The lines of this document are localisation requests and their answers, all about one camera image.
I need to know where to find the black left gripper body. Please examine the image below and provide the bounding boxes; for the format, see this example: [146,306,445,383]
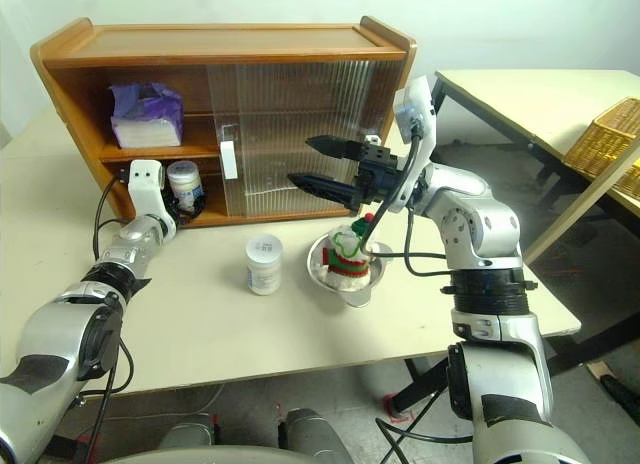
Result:
[162,186,189,221]

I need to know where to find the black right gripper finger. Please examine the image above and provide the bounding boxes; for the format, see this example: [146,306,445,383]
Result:
[288,172,358,204]
[305,133,364,161]

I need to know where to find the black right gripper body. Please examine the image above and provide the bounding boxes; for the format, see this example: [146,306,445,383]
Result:
[349,138,416,216]

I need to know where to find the white lidded plastic jar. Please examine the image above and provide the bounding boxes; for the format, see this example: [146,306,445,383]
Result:
[245,234,283,297]
[166,159,206,210]

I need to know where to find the cracked ribbed clear sliding door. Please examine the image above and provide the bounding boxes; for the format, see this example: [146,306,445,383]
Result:
[234,57,407,218]

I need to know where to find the purple tissue pack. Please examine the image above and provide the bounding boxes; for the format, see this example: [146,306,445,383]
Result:
[108,81,186,149]

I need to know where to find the white plush with knit sweater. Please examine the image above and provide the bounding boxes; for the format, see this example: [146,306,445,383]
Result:
[322,212,380,291]

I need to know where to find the wooden cabinet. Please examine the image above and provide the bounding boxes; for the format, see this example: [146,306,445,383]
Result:
[29,16,419,229]

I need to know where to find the stainless steel bowl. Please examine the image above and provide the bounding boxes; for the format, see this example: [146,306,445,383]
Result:
[306,231,393,310]

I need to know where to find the black table leg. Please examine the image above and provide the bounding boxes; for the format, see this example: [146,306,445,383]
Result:
[385,354,454,419]

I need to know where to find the wicker basket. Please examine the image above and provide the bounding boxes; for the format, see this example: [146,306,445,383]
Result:
[563,96,640,198]

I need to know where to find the grey left robot leg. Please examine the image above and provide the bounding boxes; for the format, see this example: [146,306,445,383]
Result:
[158,412,220,453]

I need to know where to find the grey robot leg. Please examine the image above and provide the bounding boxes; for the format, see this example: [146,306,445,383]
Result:
[158,412,220,453]
[277,406,351,460]

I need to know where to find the grey right robot leg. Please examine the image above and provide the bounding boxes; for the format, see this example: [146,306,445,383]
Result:
[277,406,351,460]

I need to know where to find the grey robot torso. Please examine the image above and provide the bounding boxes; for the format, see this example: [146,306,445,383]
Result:
[99,444,361,464]

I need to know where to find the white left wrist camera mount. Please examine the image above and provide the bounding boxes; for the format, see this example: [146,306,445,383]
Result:
[124,158,178,238]

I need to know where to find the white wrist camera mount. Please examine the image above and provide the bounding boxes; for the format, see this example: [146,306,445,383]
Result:
[392,74,438,214]
[124,158,178,238]

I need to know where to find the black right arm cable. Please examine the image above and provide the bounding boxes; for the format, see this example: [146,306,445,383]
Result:
[360,118,454,280]

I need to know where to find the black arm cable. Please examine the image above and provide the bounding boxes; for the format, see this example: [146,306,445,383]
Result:
[93,169,132,261]
[360,118,454,280]

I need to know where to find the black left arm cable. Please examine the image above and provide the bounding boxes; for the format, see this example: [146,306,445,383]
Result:
[93,169,132,261]

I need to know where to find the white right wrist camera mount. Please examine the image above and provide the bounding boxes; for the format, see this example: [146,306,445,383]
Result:
[392,74,438,214]

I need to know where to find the black left shoulder cable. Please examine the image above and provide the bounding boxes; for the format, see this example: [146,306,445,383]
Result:
[74,333,136,464]

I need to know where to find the black shoulder cable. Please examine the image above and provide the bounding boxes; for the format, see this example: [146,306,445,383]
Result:
[373,386,475,464]
[74,333,136,464]

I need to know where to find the beige table with black frame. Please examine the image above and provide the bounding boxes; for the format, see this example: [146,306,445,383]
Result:
[429,68,640,220]

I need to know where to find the black right shoulder cable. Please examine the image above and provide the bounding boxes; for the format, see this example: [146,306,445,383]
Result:
[373,386,475,464]

